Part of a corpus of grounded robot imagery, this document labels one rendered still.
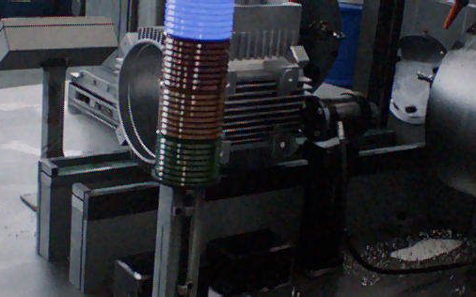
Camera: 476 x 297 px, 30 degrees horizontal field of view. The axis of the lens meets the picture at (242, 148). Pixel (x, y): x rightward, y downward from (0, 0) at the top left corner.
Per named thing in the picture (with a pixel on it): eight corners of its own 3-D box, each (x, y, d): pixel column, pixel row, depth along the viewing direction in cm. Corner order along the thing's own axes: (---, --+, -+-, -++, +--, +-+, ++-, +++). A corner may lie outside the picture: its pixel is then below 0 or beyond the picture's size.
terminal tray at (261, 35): (249, 42, 127) (254, -8, 125) (297, 58, 119) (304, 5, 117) (180, 46, 120) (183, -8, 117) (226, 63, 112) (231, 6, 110)
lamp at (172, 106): (198, 119, 84) (202, 73, 83) (235, 137, 80) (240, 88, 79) (144, 125, 81) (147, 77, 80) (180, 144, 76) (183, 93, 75)
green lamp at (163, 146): (195, 164, 86) (198, 119, 84) (230, 183, 81) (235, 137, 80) (141, 171, 82) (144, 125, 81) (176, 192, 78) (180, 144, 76)
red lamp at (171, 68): (202, 73, 83) (206, 25, 82) (240, 88, 79) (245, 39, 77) (147, 77, 80) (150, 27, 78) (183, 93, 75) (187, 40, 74)
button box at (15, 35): (101, 66, 135) (92, 34, 136) (120, 47, 129) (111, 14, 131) (-8, 71, 125) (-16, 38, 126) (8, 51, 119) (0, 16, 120)
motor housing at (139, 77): (223, 136, 134) (234, 12, 129) (305, 175, 120) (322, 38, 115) (106, 150, 122) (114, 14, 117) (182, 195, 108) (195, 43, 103)
